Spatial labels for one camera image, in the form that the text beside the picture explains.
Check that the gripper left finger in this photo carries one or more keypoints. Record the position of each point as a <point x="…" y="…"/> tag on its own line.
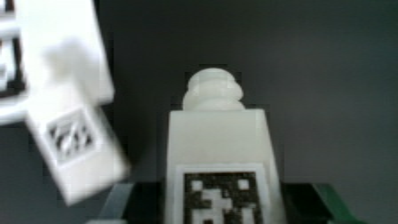
<point x="133" y="204"/>

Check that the AprilTag marker sheet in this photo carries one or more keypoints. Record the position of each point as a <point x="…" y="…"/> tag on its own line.
<point x="12" y="85"/>

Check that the white leg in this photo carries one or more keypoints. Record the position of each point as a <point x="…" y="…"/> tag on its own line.
<point x="69" y="90"/>
<point x="222" y="188"/>

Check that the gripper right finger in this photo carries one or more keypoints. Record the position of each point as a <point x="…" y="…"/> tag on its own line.
<point x="314" y="205"/>

